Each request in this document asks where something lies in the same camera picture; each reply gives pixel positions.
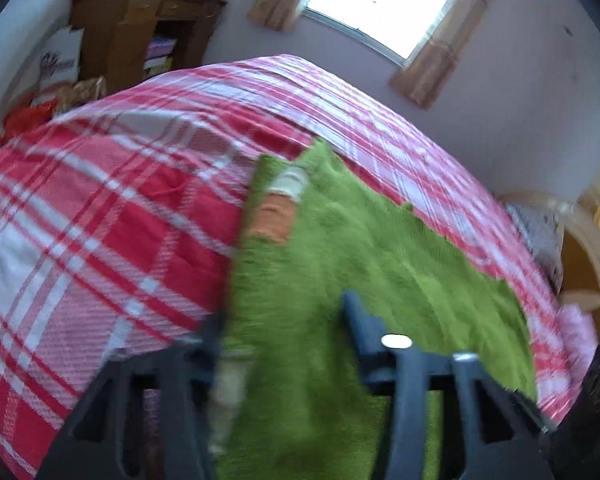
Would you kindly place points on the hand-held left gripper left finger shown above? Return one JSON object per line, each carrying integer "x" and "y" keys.
{"x": 200, "y": 355}

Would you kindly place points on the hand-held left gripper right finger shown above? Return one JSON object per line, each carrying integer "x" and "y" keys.
{"x": 362, "y": 325}

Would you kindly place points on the green orange striped sweater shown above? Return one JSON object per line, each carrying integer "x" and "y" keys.
{"x": 355, "y": 250}

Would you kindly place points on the pink fluffy cloth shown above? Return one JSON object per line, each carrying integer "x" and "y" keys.
{"x": 577, "y": 345}

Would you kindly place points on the striped grey pillow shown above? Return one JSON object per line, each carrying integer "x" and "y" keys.
{"x": 540, "y": 240}

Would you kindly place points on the red plaid bed sheet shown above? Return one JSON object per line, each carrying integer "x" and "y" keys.
{"x": 105, "y": 200}

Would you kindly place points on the gold patterned gift bag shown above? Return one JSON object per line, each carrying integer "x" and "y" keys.
{"x": 82, "y": 91}

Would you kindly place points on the red plastic bag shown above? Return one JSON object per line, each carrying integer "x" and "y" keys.
{"x": 27, "y": 117}

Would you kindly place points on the stack of flat boxes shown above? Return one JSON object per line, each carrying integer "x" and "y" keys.
{"x": 159, "y": 55}

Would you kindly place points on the sliding glass window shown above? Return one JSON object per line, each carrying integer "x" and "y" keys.
{"x": 380, "y": 5}

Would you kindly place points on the white paper shopping bag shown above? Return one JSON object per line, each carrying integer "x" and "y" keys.
{"x": 60, "y": 60}

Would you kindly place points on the brown wooden desk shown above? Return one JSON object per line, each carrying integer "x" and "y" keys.
{"x": 115, "y": 35}

